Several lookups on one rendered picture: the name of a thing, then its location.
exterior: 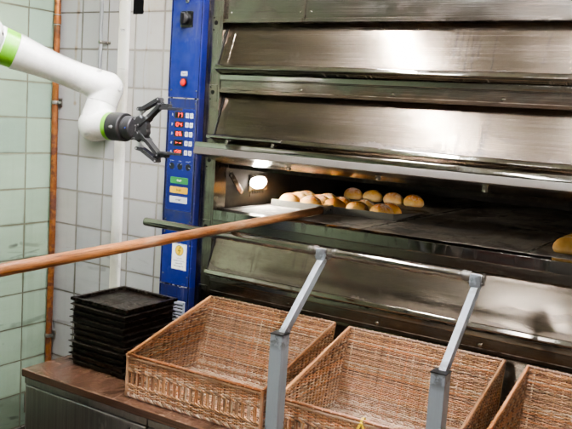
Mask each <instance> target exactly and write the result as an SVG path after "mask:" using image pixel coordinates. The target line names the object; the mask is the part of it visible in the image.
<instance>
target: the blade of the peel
mask: <svg viewBox="0 0 572 429"><path fill-rule="evenodd" d="M271 205H272V206H279V207H285V208H292V209H311V208H316V207H317V206H319V204H312V203H299V202H292V201H285V200H279V199H272V202H271ZM401 212H402V213H401V214H388V213H381V212H374V211H367V210H360V209H347V208H340V207H333V213H332V214H338V215H350V216H357V217H364V218H370V219H377V220H389V221H395V220H401V219H404V218H408V217H411V216H414V215H420V214H424V213H422V212H415V211H408V210H401Z"/></svg>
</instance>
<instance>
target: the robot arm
mask: <svg viewBox="0 0 572 429"><path fill-rule="evenodd" d="M0 65H1V66H6V67H8V69H12V70H16V71H19V72H24V73H27V74H31V75H33V76H36V77H41V78H44V79H47V80H49V81H51V82H54V83H58V84H60V85H62V86H65V87H67V88H69V89H72V90H74V91H76V92H79V93H81V94H84V95H86V97H87V100H86V103H85V106H84V108H83V111H82V113H81V115H80V118H79V119H78V129H79V131H80V133H81V135H82V136H83V137H84V138H85V139H87V140H91V141H101V140H115V141H124V142H125V141H129V140H136V141H138V142H137V146H136V147H135V150H136V151H140V152H142V153H143V154H144V155H145V156H147V157H148V158H149V159H151V160H152V161H153V162H154V163H161V158H162V157H163V158H169V156H170V155H173V156H180V153H178V152H161V151H160V150H159V149H158V148H157V146H156V145H155V144H154V142H153V141H152V138H151V136H150V134H151V124H150V122H151V121H152V120H153V118H154V117H155V116H156V115H157V114H158V113H159V112H160V111H161V110H171V111H183V109H182V108H172V104H165V103H164V102H163V101H164V98H160V97H157V98H156V99H154V100H152V101H150V102H148V103H147V104H145V105H143V106H138V107H137V108H136V110H137V111H139V116H137V117H134V116H131V115H130V114H128V113H124V112H116V109H117V106H118V103H119V101H120V99H121V97H122V94H123V83H122V81H121V79H120V78H119V77H118V76H117V75H116V74H114V73H112V72H108V71H103V70H101V69H98V68H95V67H92V66H88V65H85V64H84V63H81V62H79V61H76V60H73V59H71V58H68V57H66V56H64V55H63V54H59V53H57V52H55V51H53V50H52V49H49V48H47V47H45V46H43V45H42V44H40V43H37V42H36V41H34V40H32V39H30V38H29V37H27V36H26V35H24V34H22V33H21V34H20V33H18V32H17V31H14V30H12V29H10V28H8V27H6V26H3V25H2V23H1V21H0ZM154 106H155V107H154ZM153 107H154V108H153ZM151 108H153V109H152V110H151V111H150V112H149V113H148V114H147V115H146V116H143V113H145V112H146V111H148V110H150V109H151ZM141 142H145V143H146V145H147V146H148V147H149V149H150V150H151V151H149V150H148V149H147V148H145V146H143V145H142V143H141Z"/></svg>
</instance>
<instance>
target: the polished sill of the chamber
mask: <svg viewBox="0 0 572 429"><path fill-rule="evenodd" d="M263 216H268V215H264V214H253V213H248V212H242V211H236V210H229V209H214V210H213V220H220V221H225V222H235V221H240V220H249V219H253V218H259V217H263ZM258 227H263V228H269V229H274V230H279V231H286V232H295V233H301V234H306V235H312V236H318V237H327V238H333V239H339V240H344V241H350V242H355V243H366V244H371V245H376V246H382V247H388V248H393V249H403V250H408V251H414V252H420V253H425V254H431V255H441V256H447V257H452V258H457V259H463V260H473V261H479V262H484V263H490V264H496V265H501V266H511V267H516V268H522V269H528V270H533V271H538V272H549V273H554V274H560V275H565V276H571V277H572V260H565V259H559V258H553V257H547V256H541V255H531V254H525V253H518V252H512V251H507V250H501V249H490V248H485V247H478V246H472V245H466V244H460V243H450V242H444V241H438V240H432V239H426V238H420V237H409V236H404V235H398V234H391V233H385V232H375V231H369V230H363V229H357V228H351V227H345V226H334V225H329V224H323V223H317V222H310V221H304V220H287V221H283V222H278V223H273V224H269V225H264V226H258Z"/></svg>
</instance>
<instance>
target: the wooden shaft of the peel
mask: <svg viewBox="0 0 572 429"><path fill-rule="evenodd" d="M322 213H323V208H322V207H316V208H311V209H302V210H297V211H292V212H288V213H282V214H274V215H268V216H263V217H259V218H253V219H249V220H240V221H235V222H230V223H225V224H220V225H215V226H206V227H201V228H197V229H191V230H186V231H182V232H172V233H168V234H163V235H157V236H153V237H144V238H139V239H134V240H129V241H124V242H119V243H110V244H105V245H101V246H95V247H91V248H86V249H77V250H72V251H66V252H62V253H57V254H51V255H43V256H38V257H33V258H28V259H24V260H14V261H10V262H4V263H0V277H5V276H9V275H14V274H18V273H23V272H31V271H36V270H40V269H44V268H49V267H53V266H61V265H65V264H70V263H75V262H79V261H84V260H92V259H96V258H100V257H105V256H109V255H117V254H121V253H127V252H131V251H136V250H140V249H148V248H152V247H157V246H161V245H165V244H170V243H178V242H183V241H187V240H192V239H196V238H200V237H208V236H213V235H217V234H221V233H227V232H234V231H239V230H243V229H248V228H252V227H257V226H264V225H269V224H273V223H278V222H283V221H287V220H295V219H299V218H304V217H308V216H313V215H320V214H322Z"/></svg>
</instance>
